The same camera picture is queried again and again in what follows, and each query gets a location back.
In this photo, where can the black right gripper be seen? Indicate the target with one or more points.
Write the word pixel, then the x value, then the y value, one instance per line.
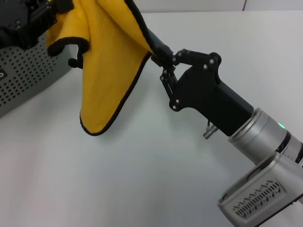
pixel 206 94

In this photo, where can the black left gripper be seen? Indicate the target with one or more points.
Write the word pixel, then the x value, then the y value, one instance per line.
pixel 23 21

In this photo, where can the yellow towel with black trim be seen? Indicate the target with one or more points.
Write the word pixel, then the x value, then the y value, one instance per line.
pixel 106 71

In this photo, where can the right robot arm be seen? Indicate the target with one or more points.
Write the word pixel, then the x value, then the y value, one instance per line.
pixel 258 132

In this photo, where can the grey perforated storage box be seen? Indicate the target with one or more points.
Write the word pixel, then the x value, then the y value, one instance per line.
pixel 28 78

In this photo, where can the black box label sticker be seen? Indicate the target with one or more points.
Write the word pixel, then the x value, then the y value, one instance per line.
pixel 2 74

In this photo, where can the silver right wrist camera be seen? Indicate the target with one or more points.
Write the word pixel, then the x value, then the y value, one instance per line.
pixel 255 189

